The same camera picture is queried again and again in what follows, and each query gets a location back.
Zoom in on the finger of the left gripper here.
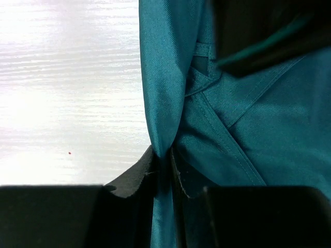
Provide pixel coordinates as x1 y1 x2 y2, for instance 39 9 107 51
210 0 330 77

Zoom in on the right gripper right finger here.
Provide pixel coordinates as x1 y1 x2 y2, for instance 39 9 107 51
170 151 330 247

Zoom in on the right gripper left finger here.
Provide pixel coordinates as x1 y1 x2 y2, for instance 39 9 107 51
1 148 157 248

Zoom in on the teal cloth napkin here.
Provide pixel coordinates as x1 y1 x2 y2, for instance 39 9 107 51
139 1 330 247

